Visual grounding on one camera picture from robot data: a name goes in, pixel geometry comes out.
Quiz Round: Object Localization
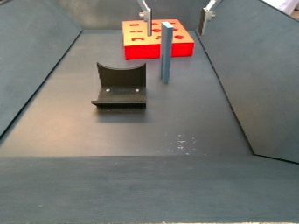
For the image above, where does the blue double-square peg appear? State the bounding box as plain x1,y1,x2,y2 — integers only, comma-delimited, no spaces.
160,21,173,83

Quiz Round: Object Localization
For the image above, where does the red shape-sorter board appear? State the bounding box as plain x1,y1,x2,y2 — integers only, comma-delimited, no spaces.
121,19,194,60

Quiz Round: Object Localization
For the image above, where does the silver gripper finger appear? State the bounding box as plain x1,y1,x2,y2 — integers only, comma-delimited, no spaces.
198,0,220,35
136,0,152,37

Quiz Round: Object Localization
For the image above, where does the black curved holder stand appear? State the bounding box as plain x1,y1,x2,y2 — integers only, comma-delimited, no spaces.
90,64,146,107

